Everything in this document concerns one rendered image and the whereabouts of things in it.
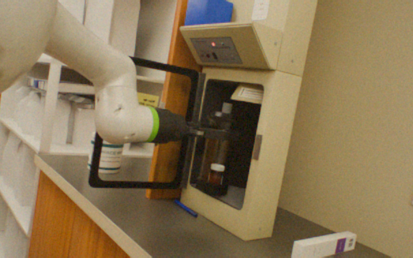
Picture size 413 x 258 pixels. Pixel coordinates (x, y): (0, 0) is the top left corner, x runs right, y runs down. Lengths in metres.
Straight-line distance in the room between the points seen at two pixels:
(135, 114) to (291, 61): 0.44
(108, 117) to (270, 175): 0.47
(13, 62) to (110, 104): 0.68
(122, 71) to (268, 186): 0.50
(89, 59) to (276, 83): 0.48
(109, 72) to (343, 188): 0.87
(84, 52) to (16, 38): 0.62
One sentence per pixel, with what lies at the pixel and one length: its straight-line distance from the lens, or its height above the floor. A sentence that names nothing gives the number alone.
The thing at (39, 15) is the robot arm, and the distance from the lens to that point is 0.20.
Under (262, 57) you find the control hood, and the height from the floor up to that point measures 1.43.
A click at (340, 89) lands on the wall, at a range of 1.40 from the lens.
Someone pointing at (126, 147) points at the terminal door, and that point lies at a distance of 1.15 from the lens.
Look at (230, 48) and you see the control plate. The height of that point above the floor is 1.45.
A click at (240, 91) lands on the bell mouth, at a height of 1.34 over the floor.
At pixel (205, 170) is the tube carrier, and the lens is 1.11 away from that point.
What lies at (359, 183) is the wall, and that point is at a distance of 1.34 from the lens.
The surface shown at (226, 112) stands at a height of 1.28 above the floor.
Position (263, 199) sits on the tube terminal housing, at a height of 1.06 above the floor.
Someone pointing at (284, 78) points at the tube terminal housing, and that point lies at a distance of 1.03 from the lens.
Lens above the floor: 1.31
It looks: 5 degrees down
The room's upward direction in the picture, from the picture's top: 10 degrees clockwise
